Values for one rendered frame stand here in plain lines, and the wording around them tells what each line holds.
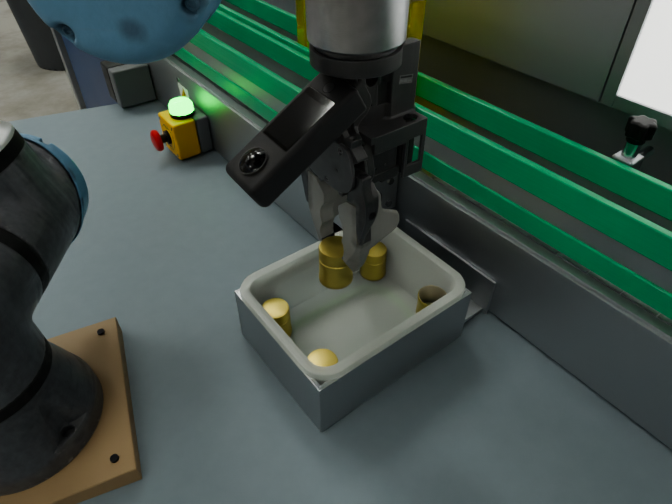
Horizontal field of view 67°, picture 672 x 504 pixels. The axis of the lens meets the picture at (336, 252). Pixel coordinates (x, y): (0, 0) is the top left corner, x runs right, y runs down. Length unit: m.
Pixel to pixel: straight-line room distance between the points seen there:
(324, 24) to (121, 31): 0.18
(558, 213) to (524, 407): 0.22
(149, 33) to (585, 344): 0.53
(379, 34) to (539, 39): 0.40
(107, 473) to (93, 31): 0.43
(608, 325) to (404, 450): 0.25
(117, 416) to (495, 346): 0.44
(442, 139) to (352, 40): 0.31
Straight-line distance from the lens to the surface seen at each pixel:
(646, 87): 0.70
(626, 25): 0.70
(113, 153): 1.08
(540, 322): 0.65
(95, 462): 0.59
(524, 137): 0.68
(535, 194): 0.60
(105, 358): 0.66
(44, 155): 0.60
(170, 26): 0.23
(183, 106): 0.98
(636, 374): 0.62
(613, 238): 0.57
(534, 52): 0.76
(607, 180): 0.64
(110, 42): 0.24
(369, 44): 0.38
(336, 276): 0.51
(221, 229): 0.82
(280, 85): 0.75
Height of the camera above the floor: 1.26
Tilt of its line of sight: 42 degrees down
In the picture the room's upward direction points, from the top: straight up
